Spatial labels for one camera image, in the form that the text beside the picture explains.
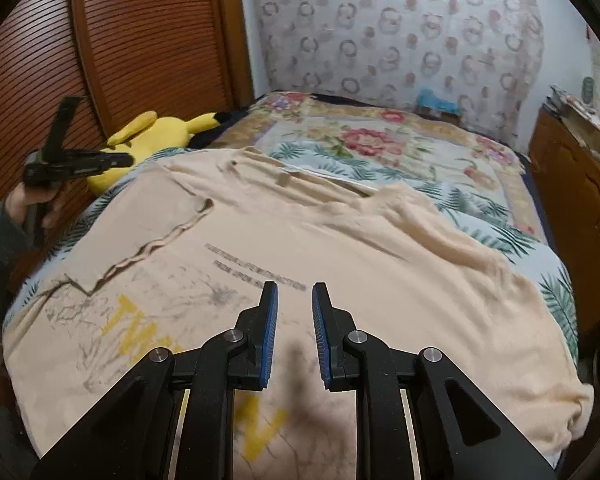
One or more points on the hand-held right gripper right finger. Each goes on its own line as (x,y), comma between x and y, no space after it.
(321,330)

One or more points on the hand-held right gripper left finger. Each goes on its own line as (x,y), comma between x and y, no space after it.
(270,330)

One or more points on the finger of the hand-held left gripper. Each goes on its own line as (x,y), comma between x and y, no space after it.
(97,162)
(64,125)

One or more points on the beige printed t-shirt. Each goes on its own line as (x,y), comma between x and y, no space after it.
(380,270)

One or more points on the person's left hand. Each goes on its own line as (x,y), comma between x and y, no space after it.
(20,200)

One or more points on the yellow plush toy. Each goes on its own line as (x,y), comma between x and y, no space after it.
(165,132)

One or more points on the wooden louvred wardrobe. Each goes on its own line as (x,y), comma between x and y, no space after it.
(155,35)

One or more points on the floral leaf-print bedspread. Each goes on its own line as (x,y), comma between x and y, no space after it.
(380,145)

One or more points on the blue box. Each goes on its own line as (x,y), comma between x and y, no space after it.
(437,102)

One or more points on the wooden cabinet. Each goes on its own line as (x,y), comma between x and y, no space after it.
(575,200)

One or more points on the upright patterned mattress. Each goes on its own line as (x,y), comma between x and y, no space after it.
(380,35)

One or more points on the pile of books and papers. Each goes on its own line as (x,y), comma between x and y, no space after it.
(585,120)

